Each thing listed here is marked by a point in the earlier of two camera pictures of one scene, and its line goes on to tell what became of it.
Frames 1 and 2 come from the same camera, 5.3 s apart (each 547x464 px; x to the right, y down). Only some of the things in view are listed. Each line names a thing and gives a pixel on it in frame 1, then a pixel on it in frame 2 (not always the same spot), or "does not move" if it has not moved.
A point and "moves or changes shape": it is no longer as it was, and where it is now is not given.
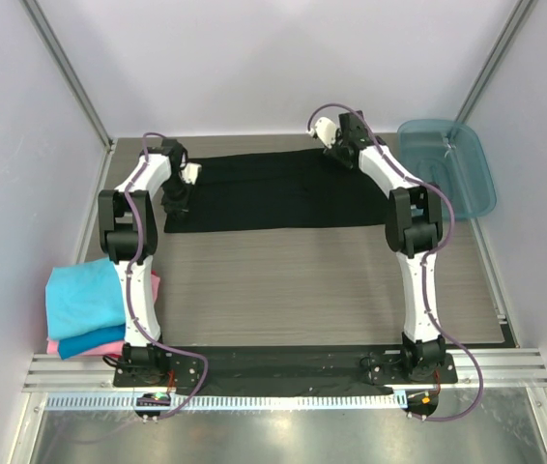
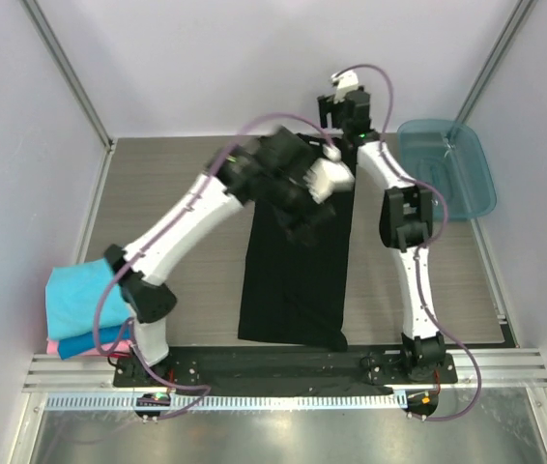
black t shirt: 279,189 moves or changes shape
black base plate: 286,370 does not move
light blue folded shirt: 83,297 does not move
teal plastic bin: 450,153 does not move
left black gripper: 177,209 to 299,228
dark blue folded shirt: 71,345 does not move
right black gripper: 339,151 to 330,107
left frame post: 69,73 does not move
